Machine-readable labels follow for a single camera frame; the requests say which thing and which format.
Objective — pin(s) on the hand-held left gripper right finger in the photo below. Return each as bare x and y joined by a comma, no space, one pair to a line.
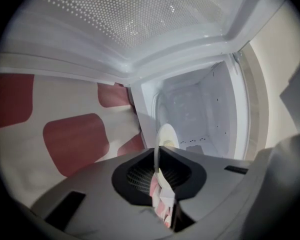
215,179

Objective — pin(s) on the white microwave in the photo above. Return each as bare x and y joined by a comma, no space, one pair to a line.
190,104

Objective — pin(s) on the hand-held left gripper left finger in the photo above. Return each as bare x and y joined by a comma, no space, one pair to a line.
97,194

